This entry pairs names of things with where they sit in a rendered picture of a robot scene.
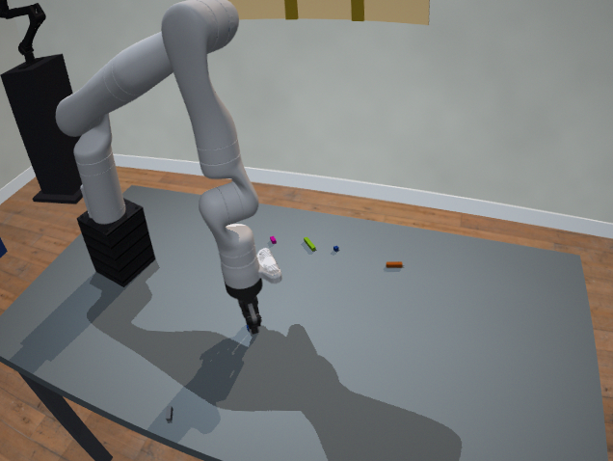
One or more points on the lime green rod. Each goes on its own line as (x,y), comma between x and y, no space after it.
(309,243)

